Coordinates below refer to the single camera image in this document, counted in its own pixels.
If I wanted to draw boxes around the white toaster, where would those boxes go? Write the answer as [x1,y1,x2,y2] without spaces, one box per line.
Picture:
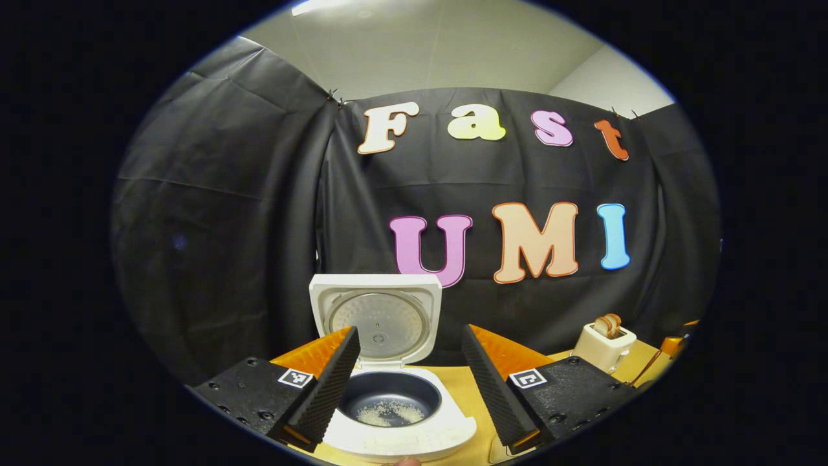
[572,322,638,374]

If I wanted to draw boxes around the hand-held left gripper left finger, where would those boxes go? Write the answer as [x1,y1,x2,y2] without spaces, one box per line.
[188,326,361,452]

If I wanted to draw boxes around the black backdrop cloth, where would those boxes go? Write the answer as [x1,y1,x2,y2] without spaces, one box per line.
[111,36,722,386]

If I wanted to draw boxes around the white rice grains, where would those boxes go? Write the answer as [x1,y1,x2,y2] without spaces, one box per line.
[356,400,426,427]

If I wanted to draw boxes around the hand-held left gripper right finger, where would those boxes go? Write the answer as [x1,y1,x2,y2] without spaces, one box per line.
[461,324,638,454]

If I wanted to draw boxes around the white rice cooker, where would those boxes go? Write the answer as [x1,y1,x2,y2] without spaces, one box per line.
[309,273,477,463]

